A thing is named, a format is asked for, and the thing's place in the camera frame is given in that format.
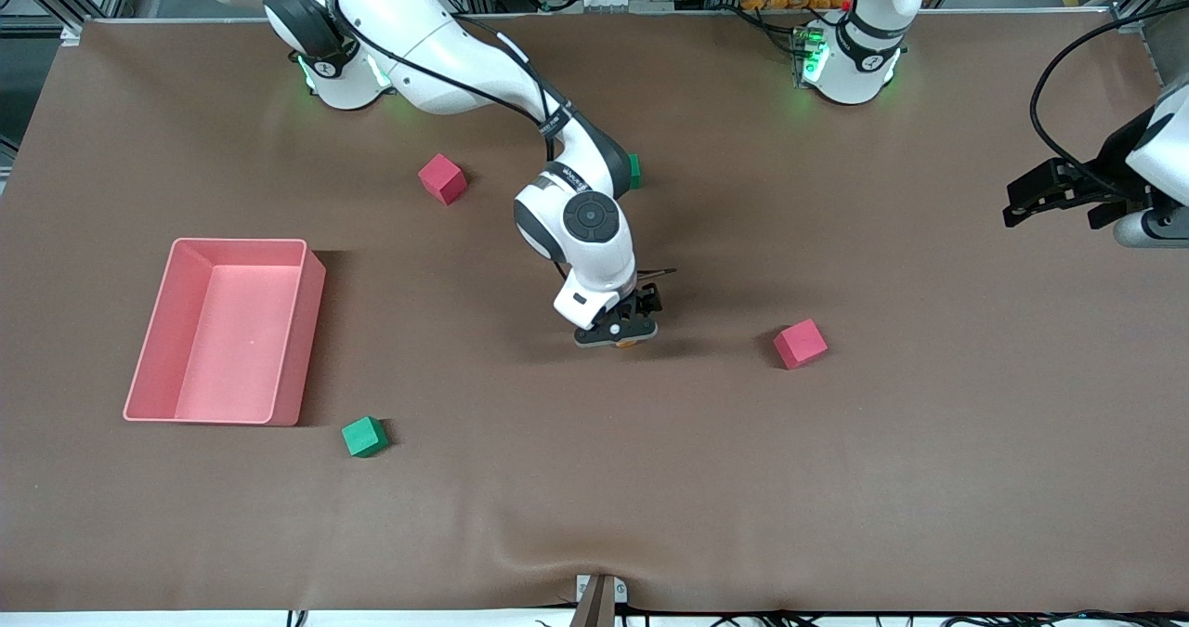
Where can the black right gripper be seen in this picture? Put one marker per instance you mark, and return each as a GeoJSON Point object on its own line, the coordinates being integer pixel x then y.
{"type": "Point", "coordinates": [643, 305]}

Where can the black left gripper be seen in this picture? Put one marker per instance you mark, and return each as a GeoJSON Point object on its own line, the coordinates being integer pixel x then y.
{"type": "Point", "coordinates": [1111, 171]}

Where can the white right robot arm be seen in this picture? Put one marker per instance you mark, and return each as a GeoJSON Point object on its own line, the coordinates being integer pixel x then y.
{"type": "Point", "coordinates": [437, 42]}

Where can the green foam cube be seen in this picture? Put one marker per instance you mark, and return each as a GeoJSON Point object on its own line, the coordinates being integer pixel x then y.
{"type": "Point", "coordinates": [635, 174]}
{"type": "Point", "coordinates": [363, 437]}

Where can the brown table mat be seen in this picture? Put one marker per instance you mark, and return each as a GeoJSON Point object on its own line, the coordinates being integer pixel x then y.
{"type": "Point", "coordinates": [594, 469]}

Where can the pink foam cube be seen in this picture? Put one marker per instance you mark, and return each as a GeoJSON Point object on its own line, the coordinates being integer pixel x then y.
{"type": "Point", "coordinates": [799, 345]}
{"type": "Point", "coordinates": [441, 179]}

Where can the white terminal strip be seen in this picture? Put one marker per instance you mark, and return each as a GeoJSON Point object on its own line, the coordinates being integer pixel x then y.
{"type": "Point", "coordinates": [604, 1]}

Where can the pink plastic bin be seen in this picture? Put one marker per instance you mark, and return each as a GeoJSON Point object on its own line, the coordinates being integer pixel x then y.
{"type": "Point", "coordinates": [232, 358]}

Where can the aluminium frame rail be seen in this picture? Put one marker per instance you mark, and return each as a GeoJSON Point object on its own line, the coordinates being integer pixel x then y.
{"type": "Point", "coordinates": [1138, 19]}

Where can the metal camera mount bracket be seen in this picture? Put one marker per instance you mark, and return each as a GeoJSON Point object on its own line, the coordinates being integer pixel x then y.
{"type": "Point", "coordinates": [599, 594]}

